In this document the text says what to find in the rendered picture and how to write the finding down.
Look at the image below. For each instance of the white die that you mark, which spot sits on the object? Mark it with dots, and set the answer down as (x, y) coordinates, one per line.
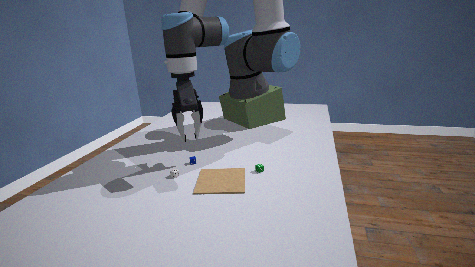
(174, 173)

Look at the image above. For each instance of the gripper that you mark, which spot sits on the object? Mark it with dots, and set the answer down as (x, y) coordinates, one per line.
(177, 115)

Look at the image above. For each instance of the green die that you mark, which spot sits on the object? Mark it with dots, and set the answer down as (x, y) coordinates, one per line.
(259, 168)

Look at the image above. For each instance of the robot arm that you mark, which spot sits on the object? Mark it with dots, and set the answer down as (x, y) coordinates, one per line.
(268, 47)

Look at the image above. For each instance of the tan mat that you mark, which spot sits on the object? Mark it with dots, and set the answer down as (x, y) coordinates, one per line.
(221, 181)

